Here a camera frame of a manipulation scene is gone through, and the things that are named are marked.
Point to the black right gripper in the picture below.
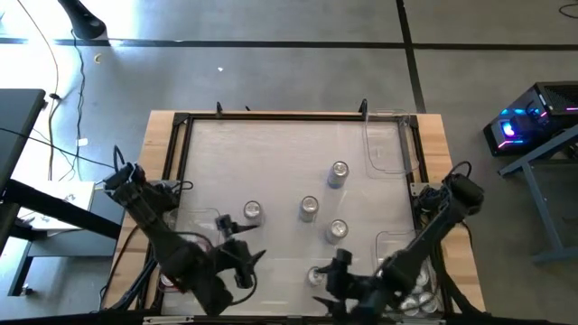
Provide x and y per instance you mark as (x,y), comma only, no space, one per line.
(350,286)

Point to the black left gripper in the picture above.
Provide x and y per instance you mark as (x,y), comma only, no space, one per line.
(232,257)

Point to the white and blue soda can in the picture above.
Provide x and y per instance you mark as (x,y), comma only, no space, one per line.
(337,230)
(252,212)
(309,208)
(338,174)

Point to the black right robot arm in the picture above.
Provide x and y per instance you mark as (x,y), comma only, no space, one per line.
(424,244)

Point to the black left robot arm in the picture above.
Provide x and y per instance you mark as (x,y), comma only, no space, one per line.
(158,225)

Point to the clear plastic bin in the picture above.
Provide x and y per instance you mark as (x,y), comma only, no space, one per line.
(388,241)
(384,153)
(198,216)

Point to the white box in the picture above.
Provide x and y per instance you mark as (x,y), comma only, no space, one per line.
(68,194)

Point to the computer case with coloured lights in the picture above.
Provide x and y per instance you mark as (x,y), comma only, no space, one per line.
(519,131)

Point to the black desk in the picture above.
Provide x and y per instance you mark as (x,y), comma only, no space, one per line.
(18,126)

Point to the black floor stand foot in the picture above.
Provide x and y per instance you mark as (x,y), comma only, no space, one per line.
(86,22)

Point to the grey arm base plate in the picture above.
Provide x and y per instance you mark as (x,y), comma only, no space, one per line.
(417,187)

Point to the black table frame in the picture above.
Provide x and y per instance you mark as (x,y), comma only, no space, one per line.
(293,116)

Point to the blue-grey metal desk frame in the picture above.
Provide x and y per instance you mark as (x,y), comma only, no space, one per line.
(537,194)

